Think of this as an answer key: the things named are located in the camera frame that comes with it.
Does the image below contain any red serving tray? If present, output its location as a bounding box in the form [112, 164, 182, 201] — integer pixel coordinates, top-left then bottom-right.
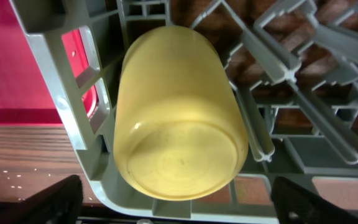
[0, 0, 99, 126]

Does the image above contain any yellow plastic cup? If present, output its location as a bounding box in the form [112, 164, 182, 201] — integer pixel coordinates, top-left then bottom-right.
[113, 26, 248, 201]

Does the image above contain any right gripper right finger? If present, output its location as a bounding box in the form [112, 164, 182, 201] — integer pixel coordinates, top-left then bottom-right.
[270, 177, 358, 224]

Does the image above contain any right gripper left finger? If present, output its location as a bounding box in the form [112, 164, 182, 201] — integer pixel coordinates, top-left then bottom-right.
[0, 175, 83, 224]

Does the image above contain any grey dishwasher rack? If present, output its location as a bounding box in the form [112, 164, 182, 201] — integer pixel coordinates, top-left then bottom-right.
[12, 0, 358, 223]

